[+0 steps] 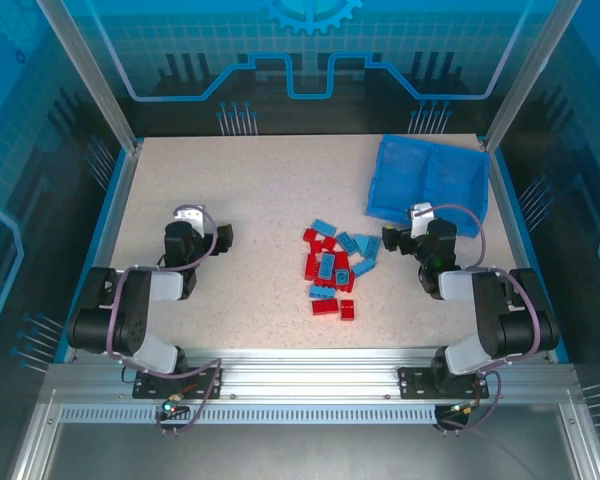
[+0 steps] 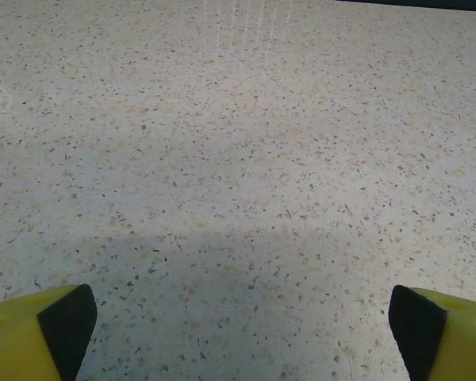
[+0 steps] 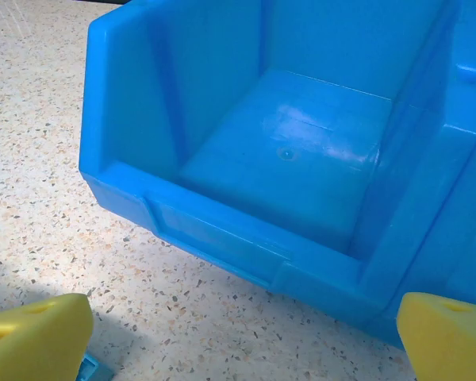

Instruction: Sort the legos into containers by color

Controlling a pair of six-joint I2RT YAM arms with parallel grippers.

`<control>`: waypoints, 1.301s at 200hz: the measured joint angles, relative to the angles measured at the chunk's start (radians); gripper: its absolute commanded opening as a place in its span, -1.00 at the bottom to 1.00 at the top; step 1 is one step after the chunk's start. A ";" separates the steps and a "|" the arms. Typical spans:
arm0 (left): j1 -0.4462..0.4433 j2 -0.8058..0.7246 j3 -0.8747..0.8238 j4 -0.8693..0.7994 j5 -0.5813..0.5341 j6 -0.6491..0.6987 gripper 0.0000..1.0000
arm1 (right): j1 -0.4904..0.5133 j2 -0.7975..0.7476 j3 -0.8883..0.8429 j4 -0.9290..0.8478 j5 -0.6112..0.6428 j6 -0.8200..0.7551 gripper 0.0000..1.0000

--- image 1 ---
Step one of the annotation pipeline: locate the blue sloped lego brick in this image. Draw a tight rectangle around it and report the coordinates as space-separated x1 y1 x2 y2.
354 233 383 260

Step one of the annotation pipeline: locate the blue plastic bin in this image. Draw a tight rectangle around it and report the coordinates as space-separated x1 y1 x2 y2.
423 144 491 239
364 133 434 221

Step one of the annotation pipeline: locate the blue printed side panel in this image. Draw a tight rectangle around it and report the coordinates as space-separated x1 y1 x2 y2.
494 0 600 401
0 0 129 376

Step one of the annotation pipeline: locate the small LED connector board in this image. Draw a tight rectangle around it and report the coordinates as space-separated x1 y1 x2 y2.
160 397 191 420
447 399 481 419

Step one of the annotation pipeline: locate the blue printed rear panel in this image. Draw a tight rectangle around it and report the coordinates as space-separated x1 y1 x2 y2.
74 0 556 139

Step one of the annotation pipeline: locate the metal tray shelf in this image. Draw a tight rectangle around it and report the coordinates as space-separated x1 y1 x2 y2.
9 389 600 480

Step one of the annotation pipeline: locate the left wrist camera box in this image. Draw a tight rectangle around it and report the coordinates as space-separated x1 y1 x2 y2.
173 203 207 235

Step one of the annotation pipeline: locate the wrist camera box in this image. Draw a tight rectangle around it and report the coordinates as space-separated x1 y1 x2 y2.
406 201 437 240
173 203 207 235

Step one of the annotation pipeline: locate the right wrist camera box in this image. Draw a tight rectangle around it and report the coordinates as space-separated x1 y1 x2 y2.
406 201 437 240

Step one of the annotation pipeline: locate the blue-edged side rail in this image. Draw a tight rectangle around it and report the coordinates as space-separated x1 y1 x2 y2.
62 139 144 364
487 144 571 364

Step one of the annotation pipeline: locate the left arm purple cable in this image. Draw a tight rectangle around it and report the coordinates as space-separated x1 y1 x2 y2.
107 204 224 436

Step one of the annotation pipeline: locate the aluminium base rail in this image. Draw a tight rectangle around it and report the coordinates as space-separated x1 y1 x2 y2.
44 349 581 401

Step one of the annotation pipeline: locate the slotted cable duct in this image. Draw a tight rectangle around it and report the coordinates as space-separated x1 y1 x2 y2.
59 405 439 425

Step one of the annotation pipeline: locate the aluminium frame post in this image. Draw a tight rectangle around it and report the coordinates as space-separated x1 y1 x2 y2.
33 0 144 154
482 0 584 151

